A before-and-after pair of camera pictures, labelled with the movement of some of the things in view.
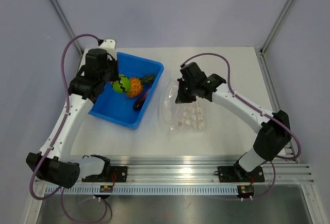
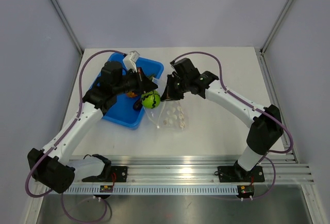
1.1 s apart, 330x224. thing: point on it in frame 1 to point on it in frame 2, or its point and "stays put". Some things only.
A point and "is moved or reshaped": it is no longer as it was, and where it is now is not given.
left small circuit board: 106,189 stays put
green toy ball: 125,82 is moved or reshaped
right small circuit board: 246,191 stays put
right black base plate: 236,174 stays put
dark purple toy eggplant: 137,105 stays put
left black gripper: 112,61 to 144,83
